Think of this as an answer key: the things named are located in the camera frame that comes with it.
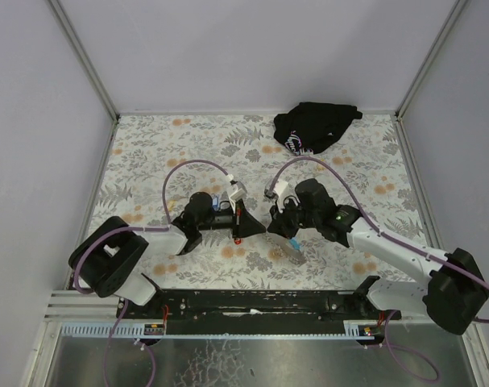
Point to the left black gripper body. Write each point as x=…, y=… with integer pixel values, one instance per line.
x=236, y=222

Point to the white cable duct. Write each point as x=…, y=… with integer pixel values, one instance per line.
x=142, y=330

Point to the black cloth bag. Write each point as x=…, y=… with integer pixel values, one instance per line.
x=312, y=127

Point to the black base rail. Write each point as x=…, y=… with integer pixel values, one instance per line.
x=277, y=310

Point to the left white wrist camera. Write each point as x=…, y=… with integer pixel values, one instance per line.
x=236, y=190

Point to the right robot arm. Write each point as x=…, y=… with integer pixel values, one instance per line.
x=444, y=286

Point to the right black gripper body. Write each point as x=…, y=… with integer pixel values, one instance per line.
x=287, y=219

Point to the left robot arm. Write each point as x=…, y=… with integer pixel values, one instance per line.
x=105, y=263

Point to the grey keyring with blue handle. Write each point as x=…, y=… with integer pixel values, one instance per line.
x=284, y=248

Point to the floral table mat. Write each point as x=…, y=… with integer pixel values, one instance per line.
x=156, y=162

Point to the blue key tag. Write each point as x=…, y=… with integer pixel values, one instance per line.
x=216, y=204

